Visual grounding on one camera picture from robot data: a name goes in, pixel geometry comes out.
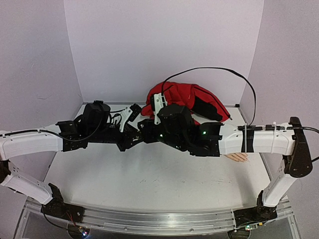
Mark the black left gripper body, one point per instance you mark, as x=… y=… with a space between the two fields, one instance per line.
x=100 y=136

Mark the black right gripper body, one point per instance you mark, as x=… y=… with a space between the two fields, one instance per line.
x=148 y=128

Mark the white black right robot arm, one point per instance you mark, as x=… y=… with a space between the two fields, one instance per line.
x=213 y=139

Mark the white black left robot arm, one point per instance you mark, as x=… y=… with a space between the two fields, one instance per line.
x=61 y=137

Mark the mannequin hand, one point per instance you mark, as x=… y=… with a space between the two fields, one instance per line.
x=238 y=157

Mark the red black sports jacket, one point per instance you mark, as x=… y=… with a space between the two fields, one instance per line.
x=196 y=98

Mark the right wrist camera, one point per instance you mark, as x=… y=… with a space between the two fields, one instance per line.
x=174 y=118

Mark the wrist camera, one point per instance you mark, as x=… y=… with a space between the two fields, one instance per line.
x=174 y=118
x=98 y=117

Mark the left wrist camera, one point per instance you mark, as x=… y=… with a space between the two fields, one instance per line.
x=98 y=117

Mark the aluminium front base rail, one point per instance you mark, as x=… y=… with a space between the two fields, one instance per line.
x=165 y=223

